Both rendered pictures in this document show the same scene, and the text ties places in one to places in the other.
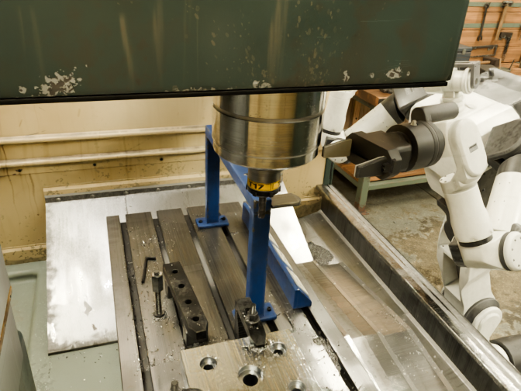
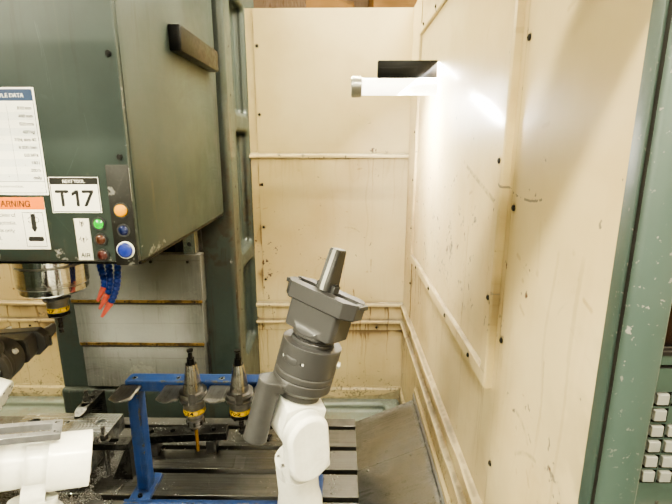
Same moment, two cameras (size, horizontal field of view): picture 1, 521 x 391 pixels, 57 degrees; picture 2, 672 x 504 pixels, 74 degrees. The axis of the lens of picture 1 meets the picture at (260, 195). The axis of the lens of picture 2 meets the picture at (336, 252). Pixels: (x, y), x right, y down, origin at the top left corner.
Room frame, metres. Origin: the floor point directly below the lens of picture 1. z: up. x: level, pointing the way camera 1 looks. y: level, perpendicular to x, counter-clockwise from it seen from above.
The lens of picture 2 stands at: (1.72, -0.77, 1.79)
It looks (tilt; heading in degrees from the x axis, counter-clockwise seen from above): 14 degrees down; 111
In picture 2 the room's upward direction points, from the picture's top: straight up
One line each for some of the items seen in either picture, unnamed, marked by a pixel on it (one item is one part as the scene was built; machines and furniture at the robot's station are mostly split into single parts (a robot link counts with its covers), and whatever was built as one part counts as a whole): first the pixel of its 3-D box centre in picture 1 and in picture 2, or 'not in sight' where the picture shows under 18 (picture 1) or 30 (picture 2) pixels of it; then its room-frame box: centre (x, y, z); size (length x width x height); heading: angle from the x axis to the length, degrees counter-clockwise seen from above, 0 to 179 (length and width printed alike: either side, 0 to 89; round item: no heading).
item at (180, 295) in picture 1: (184, 304); (183, 439); (0.88, 0.16, 0.93); 0.26 x 0.05 x 0.06; 25
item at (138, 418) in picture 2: (257, 265); (141, 439); (0.89, 0.00, 1.05); 0.10 x 0.05 x 0.30; 110
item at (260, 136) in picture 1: (267, 109); (51, 266); (0.66, 0.00, 1.49); 0.16 x 0.16 x 0.12
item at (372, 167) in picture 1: (372, 169); not in sight; (0.71, -0.18, 1.38); 0.06 x 0.02 x 0.03; 122
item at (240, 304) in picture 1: (250, 330); (108, 451); (0.76, 0.00, 0.97); 0.13 x 0.03 x 0.15; 20
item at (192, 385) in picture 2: not in sight; (191, 376); (1.06, 0.00, 1.26); 0.04 x 0.04 x 0.07
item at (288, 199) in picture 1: (284, 200); (124, 394); (0.91, -0.05, 1.21); 0.07 x 0.05 x 0.01; 110
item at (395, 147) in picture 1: (391, 149); (5, 351); (0.80, -0.23, 1.39); 0.13 x 0.12 x 0.10; 32
